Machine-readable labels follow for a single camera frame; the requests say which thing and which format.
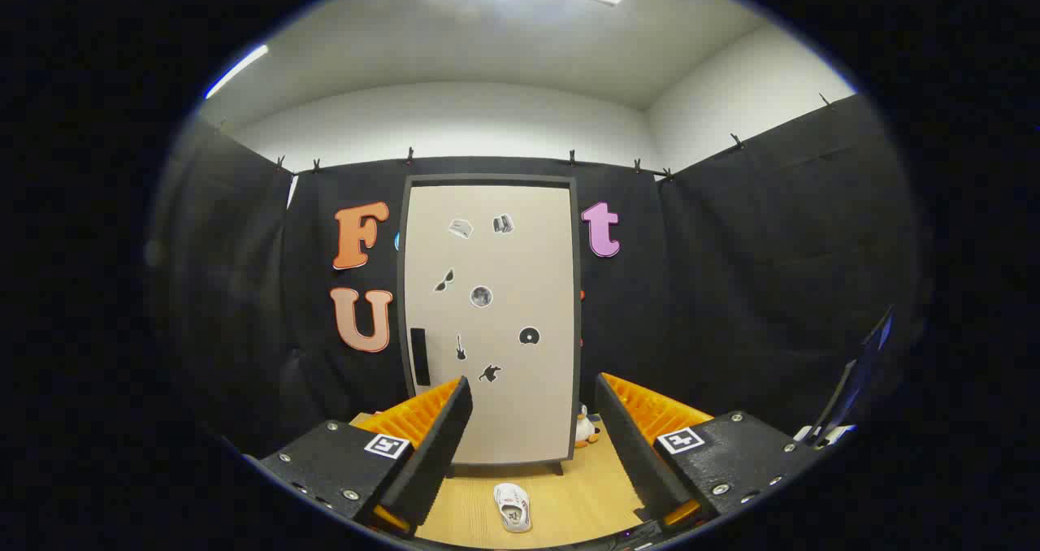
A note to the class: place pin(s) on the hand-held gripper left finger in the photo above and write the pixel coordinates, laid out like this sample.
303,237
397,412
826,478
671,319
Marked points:
435,453

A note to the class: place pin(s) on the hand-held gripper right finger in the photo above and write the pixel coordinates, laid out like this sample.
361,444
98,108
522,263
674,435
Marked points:
638,462

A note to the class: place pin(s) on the white canvas shoe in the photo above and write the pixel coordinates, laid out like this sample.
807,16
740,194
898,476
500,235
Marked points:
512,506

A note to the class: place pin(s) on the beige shoe cabinet door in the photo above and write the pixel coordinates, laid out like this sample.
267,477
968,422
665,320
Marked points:
528,405

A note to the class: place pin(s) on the dark grey shoe cabinet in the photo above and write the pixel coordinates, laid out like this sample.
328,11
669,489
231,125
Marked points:
487,180

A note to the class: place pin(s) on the penguin plush toy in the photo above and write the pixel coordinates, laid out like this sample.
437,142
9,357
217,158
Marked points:
583,431

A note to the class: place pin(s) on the black backdrop cloth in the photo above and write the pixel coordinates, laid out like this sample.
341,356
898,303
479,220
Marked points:
731,291

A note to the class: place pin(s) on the row of black cloth clips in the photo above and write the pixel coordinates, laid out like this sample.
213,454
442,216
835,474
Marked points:
409,157

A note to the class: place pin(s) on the narrow ceiling light strip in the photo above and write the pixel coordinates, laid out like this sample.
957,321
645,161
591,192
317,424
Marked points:
237,70

